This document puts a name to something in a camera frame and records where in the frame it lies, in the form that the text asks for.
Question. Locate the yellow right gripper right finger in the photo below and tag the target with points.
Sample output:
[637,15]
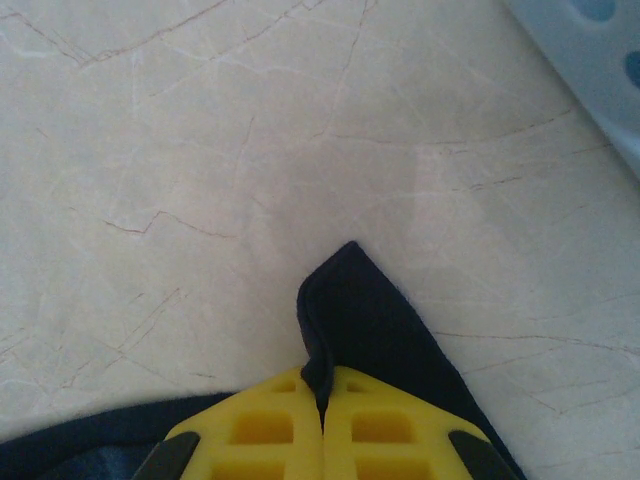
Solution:
[390,435]

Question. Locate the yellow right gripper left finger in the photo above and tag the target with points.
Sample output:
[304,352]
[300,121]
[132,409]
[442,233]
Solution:
[255,435]

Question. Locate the navy blue shirt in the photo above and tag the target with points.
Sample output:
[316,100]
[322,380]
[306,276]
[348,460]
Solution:
[365,310]

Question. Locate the light blue plastic basket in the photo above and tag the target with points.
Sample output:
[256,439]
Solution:
[590,60]

